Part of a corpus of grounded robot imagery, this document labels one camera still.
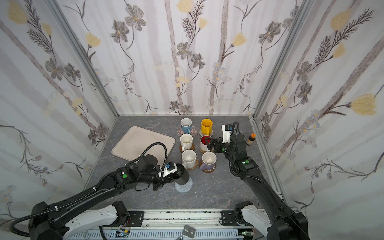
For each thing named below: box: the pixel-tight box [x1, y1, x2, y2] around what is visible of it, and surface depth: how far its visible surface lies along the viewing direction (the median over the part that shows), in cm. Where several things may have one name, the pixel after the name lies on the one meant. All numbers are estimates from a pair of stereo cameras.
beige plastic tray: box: [111, 126, 176, 166], surface depth 107 cm
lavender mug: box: [199, 151, 217, 171], surface depth 90 cm
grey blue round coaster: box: [174, 176, 193, 193], surface depth 86 cm
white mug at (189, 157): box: [181, 149, 197, 169], surface depth 90 cm
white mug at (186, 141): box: [180, 133, 193, 152], surface depth 95 cm
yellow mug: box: [201, 118, 213, 136], surface depth 106 cm
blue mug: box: [180, 117, 193, 134], surface depth 106 cm
